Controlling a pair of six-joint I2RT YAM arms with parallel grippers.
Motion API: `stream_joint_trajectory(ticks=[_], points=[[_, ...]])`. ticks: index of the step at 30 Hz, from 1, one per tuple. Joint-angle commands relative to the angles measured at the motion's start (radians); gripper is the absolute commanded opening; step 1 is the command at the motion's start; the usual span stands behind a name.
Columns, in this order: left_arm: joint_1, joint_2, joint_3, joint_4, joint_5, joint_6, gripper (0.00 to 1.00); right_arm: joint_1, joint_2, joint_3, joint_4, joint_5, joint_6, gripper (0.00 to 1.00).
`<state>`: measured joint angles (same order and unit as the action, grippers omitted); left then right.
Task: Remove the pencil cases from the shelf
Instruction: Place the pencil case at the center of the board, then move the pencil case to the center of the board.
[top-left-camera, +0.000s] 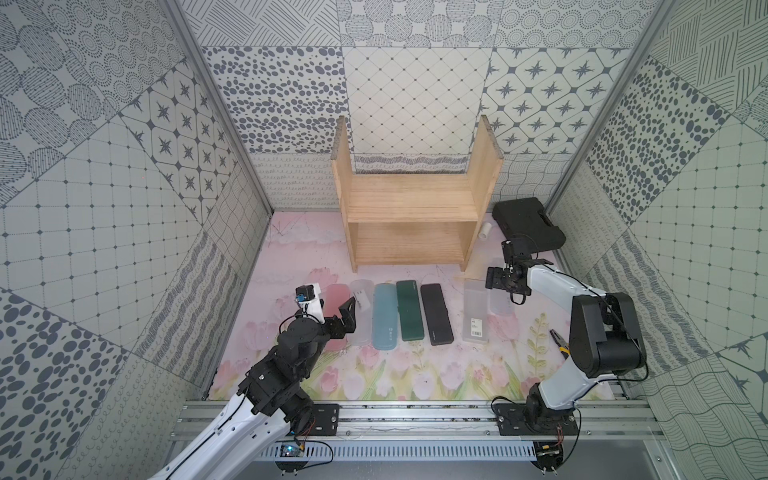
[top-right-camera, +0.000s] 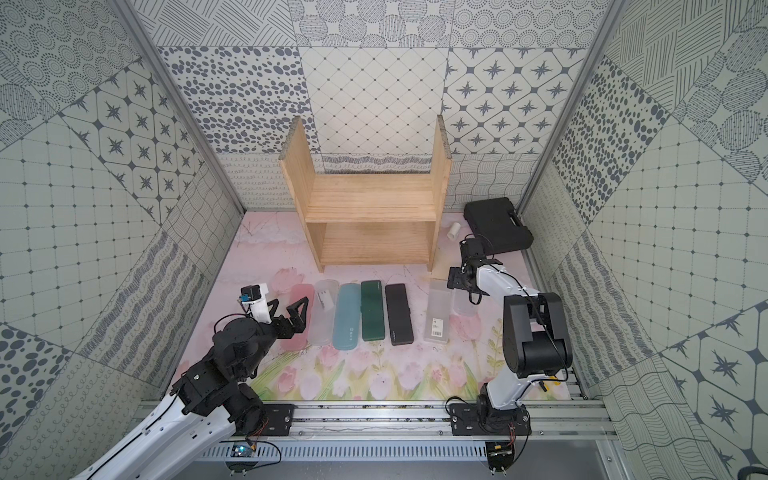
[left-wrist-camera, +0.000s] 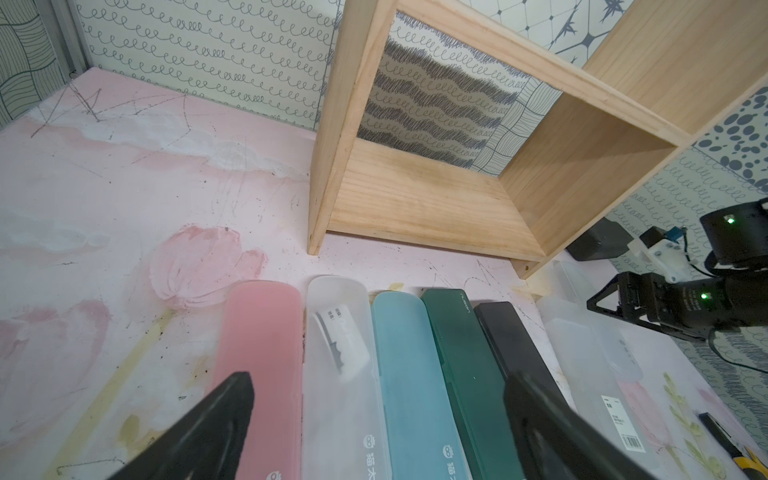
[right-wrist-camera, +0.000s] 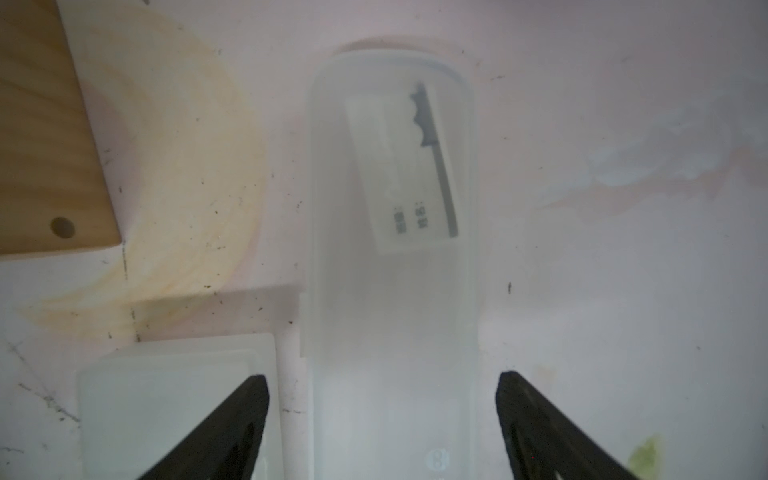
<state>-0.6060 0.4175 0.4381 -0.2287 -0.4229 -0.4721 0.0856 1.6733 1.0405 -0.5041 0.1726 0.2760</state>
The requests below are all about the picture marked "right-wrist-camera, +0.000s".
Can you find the wooden two-tier shelf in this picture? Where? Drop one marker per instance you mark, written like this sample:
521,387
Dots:
54,196

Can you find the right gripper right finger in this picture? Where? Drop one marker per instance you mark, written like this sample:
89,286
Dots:
542,443

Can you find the frosted clear pencil case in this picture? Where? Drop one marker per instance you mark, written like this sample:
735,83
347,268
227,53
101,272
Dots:
390,311

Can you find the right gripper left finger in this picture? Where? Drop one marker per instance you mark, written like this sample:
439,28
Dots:
226,444

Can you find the frosted barcode pencil case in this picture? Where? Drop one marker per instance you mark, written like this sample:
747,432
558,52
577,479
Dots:
137,403

